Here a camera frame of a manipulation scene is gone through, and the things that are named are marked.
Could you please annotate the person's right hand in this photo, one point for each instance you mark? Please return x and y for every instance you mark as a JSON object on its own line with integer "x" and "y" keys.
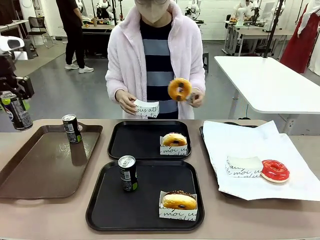
{"x": 126, "y": 102}

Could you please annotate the black vertical stand pole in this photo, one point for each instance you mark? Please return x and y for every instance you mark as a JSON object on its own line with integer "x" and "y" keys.
{"x": 273, "y": 27}

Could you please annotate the red glazed donut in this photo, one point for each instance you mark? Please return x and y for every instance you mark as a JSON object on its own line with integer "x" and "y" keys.
{"x": 275, "y": 172}

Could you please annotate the black office chair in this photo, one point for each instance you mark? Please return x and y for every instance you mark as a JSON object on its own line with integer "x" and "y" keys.
{"x": 37, "y": 27}

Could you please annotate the beige face mask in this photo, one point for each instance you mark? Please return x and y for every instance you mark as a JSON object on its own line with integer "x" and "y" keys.
{"x": 151, "y": 12}

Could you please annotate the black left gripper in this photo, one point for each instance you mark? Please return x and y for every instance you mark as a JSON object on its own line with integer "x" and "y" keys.
{"x": 6, "y": 77}

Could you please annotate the person's left hand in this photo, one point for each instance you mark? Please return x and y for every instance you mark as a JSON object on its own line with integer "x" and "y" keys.
{"x": 198, "y": 100}

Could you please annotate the chocolate-topped yellow donut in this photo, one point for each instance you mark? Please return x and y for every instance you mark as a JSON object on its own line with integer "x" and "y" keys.
{"x": 178, "y": 201}

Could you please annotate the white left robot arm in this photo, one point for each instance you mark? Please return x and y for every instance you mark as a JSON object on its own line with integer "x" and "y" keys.
{"x": 11, "y": 46}

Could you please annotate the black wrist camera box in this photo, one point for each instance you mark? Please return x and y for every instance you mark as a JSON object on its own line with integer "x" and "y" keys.
{"x": 25, "y": 87}

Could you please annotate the beige background table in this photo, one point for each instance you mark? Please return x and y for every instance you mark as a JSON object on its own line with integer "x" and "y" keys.
{"x": 252, "y": 35}

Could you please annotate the person in pink fleece jacket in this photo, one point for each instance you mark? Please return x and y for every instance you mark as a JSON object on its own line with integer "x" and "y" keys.
{"x": 130, "y": 50}

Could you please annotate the black square serving tray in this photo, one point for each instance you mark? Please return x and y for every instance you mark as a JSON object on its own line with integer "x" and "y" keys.
{"x": 140, "y": 140}
{"x": 140, "y": 207}

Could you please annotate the white paper sheet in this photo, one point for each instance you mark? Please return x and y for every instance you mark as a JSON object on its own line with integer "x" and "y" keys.
{"x": 240, "y": 142}

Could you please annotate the black tray under paper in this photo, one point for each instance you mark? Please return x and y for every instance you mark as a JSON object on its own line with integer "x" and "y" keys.
{"x": 201, "y": 133}

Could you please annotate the person's right forearm pink sleeve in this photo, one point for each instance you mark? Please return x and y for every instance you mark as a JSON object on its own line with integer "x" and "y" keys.
{"x": 112, "y": 80}

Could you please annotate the black small stool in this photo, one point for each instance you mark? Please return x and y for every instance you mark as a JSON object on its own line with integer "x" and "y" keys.
{"x": 205, "y": 61}

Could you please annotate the silver metal tongs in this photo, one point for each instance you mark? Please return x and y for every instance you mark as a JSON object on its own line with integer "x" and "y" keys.
{"x": 191, "y": 97}

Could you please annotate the white script-print paper tray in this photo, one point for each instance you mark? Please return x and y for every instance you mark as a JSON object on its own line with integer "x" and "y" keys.
{"x": 243, "y": 165}
{"x": 146, "y": 108}

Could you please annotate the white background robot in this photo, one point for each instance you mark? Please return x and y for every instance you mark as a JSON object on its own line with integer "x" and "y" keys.
{"x": 103, "y": 8}
{"x": 193, "y": 8}
{"x": 246, "y": 11}

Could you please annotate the red dress on mannequin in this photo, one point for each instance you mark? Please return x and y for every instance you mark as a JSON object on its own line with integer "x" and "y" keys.
{"x": 297, "y": 42}

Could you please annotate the white table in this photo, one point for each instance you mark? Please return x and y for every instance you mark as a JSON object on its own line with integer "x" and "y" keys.
{"x": 265, "y": 82}

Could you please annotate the person's left forearm pink sleeve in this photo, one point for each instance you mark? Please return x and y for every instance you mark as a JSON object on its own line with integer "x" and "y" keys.
{"x": 198, "y": 75}

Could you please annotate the brown-top background workbench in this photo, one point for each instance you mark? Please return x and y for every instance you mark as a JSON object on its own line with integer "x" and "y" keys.
{"x": 100, "y": 35}

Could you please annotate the person in black clothes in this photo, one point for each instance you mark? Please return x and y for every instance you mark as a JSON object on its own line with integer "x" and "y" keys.
{"x": 73, "y": 30}

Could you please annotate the black green drink can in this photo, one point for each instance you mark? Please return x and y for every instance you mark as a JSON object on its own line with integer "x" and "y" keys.
{"x": 128, "y": 175}
{"x": 20, "y": 117}
{"x": 72, "y": 130}

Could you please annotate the grey step stool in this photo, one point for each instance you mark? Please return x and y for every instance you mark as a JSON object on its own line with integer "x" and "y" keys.
{"x": 31, "y": 50}

